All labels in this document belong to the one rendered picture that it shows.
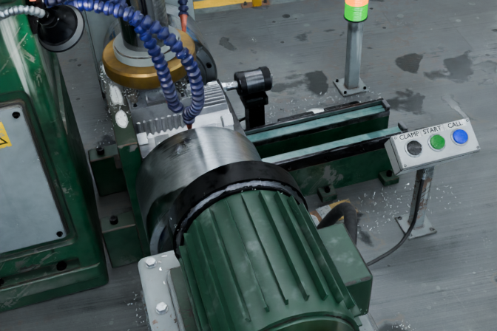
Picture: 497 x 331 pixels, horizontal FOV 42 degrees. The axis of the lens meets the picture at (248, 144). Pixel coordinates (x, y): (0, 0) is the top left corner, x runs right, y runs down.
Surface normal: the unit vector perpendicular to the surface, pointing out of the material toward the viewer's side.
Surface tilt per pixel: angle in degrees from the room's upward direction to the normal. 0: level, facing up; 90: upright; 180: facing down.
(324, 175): 90
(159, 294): 0
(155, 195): 51
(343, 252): 0
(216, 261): 40
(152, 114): 90
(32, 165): 90
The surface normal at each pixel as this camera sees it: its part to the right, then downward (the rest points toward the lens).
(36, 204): 0.29, 0.62
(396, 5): -0.05, -0.75
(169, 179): -0.55, -0.52
